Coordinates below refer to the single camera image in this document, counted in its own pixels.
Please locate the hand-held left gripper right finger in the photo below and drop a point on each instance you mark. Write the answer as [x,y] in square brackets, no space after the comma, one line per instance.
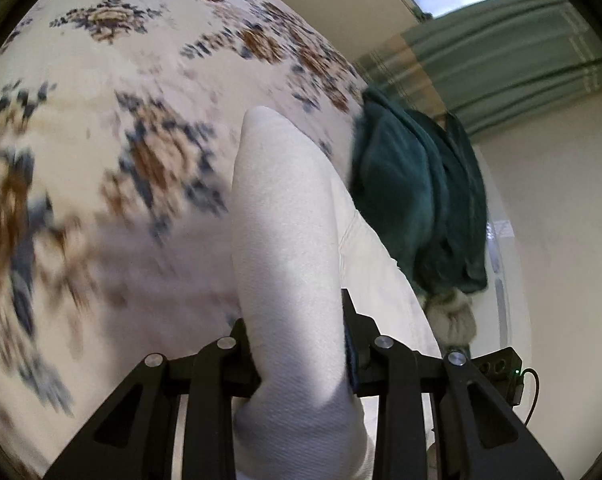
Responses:
[353,355]

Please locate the dark teal fleece blanket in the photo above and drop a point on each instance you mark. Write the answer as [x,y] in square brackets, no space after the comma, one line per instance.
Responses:
[406,200]

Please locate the bed with floral sheet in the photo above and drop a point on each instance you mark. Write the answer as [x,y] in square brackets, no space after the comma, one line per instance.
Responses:
[81,110]

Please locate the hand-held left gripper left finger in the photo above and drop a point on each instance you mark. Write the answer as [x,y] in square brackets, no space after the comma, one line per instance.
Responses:
[241,355]

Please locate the green striped curtain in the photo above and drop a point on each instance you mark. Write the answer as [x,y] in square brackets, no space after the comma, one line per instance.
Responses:
[506,60]

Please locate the white pants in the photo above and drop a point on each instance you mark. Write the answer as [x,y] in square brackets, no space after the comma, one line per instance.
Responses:
[286,260]

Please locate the grey-green pillow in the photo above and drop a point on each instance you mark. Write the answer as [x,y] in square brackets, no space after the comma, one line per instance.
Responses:
[451,320]

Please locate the white headboard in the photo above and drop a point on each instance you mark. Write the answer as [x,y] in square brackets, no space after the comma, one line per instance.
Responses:
[500,300]

